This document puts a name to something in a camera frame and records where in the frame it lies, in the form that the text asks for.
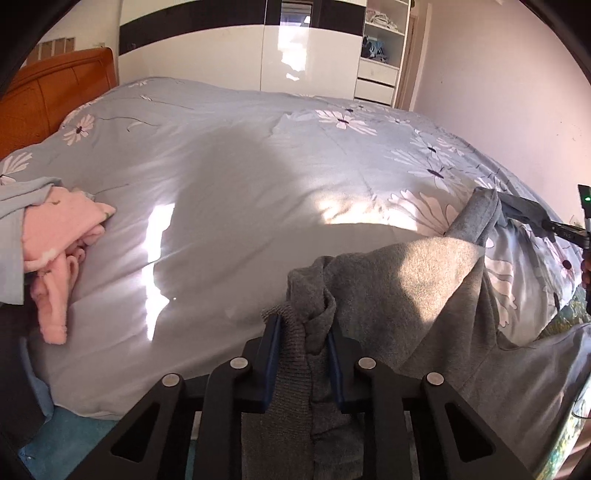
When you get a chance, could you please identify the white folded clothes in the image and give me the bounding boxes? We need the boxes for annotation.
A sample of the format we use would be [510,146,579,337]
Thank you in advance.
[366,10,402,31]

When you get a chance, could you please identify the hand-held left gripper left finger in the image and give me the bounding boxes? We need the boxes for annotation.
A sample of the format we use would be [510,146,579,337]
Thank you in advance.
[95,314,282,480]

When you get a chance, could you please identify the light blue garment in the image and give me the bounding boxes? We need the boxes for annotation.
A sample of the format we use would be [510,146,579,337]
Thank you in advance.
[0,176,61,306]

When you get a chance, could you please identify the grey knit sweater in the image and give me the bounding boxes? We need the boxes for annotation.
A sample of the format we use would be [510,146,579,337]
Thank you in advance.
[240,187,591,480]

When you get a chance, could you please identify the floral light blue blanket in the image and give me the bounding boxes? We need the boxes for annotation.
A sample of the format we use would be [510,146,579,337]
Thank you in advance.
[0,76,588,421]

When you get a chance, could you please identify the pink fleece garment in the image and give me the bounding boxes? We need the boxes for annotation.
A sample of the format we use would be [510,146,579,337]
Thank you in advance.
[21,185,117,346]

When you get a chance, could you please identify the white and black wardrobe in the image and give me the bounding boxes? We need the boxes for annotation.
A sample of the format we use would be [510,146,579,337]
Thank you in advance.
[117,0,413,110]

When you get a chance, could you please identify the blue floor cloth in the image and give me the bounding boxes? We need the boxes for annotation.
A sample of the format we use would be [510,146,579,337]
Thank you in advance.
[18,369,122,480]

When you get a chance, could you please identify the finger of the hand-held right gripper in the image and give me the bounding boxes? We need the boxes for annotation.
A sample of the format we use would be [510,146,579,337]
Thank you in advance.
[498,191,558,243]

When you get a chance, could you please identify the green patterned bed sheet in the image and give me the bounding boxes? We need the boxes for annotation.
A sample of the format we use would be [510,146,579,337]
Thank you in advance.
[538,286,591,480]

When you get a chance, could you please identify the blue folded clothes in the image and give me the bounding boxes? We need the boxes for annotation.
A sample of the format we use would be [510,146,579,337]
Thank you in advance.
[361,37,391,63]

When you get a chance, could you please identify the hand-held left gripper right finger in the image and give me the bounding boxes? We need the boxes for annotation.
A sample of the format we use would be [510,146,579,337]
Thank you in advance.
[325,323,533,480]

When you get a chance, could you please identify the wooden headboard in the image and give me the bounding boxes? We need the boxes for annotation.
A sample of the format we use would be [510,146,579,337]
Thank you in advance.
[0,46,119,160]

